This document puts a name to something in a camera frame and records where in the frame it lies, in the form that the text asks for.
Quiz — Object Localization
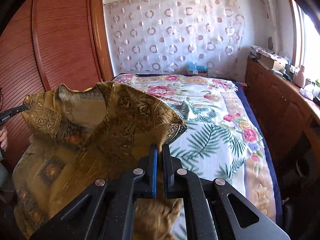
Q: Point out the window with wooden frame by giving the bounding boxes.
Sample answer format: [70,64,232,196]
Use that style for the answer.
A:
[288,0,319,81]

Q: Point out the white window drape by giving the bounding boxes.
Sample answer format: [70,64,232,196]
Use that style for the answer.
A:
[262,0,282,53]

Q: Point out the blue item at headboard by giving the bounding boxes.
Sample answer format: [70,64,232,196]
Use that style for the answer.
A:
[186,62,208,77]

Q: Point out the wooden side cabinet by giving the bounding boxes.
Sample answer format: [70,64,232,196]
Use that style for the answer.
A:
[245,59,319,167]

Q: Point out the wooden louvered wardrobe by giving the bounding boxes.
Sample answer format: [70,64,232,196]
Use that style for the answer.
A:
[0,0,115,170]

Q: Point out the palm leaf print sheet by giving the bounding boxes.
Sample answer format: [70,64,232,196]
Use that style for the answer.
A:
[168,101,250,195]

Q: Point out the golden brown patterned garment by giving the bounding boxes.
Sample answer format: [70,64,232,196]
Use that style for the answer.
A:
[12,82,187,238]

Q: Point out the floral bed quilt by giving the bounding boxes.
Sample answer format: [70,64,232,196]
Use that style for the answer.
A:
[115,74,282,222]

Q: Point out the cardboard box on cabinet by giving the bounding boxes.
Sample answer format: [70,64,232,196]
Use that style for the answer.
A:
[258,55,288,72]

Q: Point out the white circle pattern curtain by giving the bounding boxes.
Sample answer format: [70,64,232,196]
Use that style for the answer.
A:
[106,0,245,79]

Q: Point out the person left hand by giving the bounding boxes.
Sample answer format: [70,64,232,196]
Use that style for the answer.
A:
[0,126,8,150]

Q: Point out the pink bottle on cabinet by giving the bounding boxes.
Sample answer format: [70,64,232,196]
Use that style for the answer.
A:
[293,65,305,88]

